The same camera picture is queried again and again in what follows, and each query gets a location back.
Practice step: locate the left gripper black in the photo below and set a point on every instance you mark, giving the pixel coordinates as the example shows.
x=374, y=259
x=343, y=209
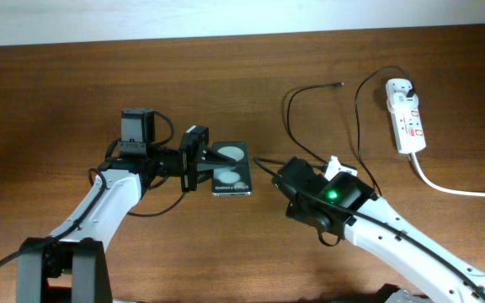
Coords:
x=193, y=171

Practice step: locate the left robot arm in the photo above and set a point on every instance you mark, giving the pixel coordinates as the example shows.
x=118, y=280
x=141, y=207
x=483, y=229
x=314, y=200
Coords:
x=70, y=264

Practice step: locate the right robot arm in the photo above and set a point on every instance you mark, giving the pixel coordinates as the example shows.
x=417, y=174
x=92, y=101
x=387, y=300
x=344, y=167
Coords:
x=337, y=202

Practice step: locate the white charger plug adapter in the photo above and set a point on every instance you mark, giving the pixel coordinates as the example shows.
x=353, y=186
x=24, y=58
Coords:
x=400, y=102

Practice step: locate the white power strip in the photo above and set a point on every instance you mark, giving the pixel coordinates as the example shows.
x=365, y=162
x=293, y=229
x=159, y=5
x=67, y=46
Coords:
x=407, y=125

